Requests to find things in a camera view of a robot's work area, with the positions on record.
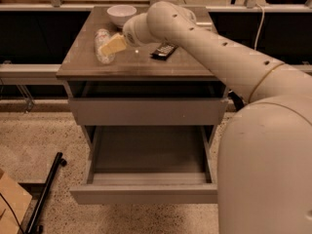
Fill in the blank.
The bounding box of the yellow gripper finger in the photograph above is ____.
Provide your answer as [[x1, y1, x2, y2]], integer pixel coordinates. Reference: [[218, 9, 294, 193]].
[[98, 33, 127, 56]]

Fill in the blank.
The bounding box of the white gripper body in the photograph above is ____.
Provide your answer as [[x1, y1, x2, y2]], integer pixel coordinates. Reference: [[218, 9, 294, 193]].
[[123, 13, 153, 47]]

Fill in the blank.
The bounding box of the clear plastic water bottle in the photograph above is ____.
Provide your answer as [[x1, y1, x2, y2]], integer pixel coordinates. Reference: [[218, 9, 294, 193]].
[[95, 28, 115, 64]]

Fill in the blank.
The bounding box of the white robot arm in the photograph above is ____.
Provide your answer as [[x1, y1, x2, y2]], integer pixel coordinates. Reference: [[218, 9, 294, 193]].
[[100, 2, 312, 234]]

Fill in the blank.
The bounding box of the grey top drawer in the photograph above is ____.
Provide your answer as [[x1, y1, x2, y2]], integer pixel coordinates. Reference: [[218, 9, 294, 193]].
[[69, 81, 228, 126]]

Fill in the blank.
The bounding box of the brown drawer cabinet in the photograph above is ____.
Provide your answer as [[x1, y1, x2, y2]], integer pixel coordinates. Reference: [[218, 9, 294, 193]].
[[56, 5, 238, 168]]

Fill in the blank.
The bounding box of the grey open middle drawer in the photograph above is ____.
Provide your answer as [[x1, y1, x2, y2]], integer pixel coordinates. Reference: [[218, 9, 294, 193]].
[[70, 126, 217, 205]]

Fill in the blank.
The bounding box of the white ceramic bowl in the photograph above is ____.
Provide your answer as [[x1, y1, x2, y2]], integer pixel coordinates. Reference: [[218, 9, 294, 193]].
[[107, 5, 137, 28]]

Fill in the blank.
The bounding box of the black snack bar packet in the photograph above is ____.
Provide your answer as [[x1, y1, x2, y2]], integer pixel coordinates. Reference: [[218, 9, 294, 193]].
[[150, 43, 178, 60]]

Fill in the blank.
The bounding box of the cardboard box left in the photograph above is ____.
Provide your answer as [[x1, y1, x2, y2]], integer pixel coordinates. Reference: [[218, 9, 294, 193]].
[[0, 169, 32, 234]]

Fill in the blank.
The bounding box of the black metal stand bar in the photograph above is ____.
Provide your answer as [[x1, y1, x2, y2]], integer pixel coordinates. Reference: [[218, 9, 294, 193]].
[[25, 152, 67, 234]]

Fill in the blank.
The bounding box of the white cable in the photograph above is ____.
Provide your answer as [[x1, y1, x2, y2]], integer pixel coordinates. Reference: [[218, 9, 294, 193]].
[[253, 3, 266, 52]]

